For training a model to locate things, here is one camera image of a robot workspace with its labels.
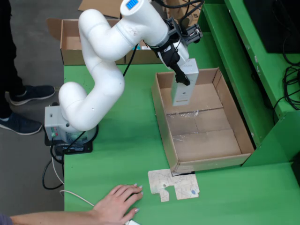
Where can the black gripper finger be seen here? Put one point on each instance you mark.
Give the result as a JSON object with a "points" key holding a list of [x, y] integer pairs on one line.
{"points": [[181, 76]]}

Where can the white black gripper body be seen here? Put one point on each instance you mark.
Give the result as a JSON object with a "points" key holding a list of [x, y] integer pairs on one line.
{"points": [[173, 55]]}

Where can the white tall product box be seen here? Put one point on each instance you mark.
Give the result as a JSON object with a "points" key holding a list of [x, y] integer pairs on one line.
{"points": [[185, 93]]}

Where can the person's left forearm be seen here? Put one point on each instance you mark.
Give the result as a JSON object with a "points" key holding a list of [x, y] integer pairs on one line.
{"points": [[54, 218]]}

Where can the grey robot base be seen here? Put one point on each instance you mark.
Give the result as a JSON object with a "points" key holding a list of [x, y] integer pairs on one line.
{"points": [[52, 122]]}

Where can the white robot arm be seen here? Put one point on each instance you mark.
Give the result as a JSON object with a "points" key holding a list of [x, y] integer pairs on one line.
{"points": [[103, 58]]}

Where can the large printed cardboard box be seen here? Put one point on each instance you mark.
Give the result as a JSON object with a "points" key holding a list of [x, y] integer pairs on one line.
{"points": [[194, 17]]}

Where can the shallow cardboard tray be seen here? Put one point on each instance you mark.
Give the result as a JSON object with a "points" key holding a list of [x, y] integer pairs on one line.
{"points": [[211, 145]]}

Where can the divided cardboard box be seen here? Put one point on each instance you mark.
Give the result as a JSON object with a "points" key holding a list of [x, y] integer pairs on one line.
{"points": [[70, 56]]}

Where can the person's left hand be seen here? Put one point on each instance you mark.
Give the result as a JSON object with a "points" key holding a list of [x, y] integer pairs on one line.
{"points": [[114, 204]]}

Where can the green metal shelf rack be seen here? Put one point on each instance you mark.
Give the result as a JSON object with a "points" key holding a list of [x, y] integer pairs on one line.
{"points": [[234, 35]]}

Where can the scribbled white paper piece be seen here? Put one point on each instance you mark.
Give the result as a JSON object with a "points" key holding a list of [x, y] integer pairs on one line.
{"points": [[159, 180]]}

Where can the dark blue sneaker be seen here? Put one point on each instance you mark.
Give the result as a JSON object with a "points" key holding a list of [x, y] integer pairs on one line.
{"points": [[32, 93], [21, 125]]}

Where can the small white device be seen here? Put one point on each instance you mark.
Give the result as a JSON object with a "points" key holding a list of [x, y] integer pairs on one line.
{"points": [[132, 222]]}

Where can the person's black trousers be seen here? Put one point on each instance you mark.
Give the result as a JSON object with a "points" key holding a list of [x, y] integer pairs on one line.
{"points": [[7, 58]]}

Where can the grey purple sleeve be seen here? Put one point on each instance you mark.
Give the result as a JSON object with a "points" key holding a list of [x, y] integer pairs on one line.
{"points": [[4, 220]]}

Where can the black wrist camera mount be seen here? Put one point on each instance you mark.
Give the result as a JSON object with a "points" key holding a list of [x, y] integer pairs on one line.
{"points": [[192, 35]]}

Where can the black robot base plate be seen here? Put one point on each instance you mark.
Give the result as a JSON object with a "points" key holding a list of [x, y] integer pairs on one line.
{"points": [[79, 150]]}

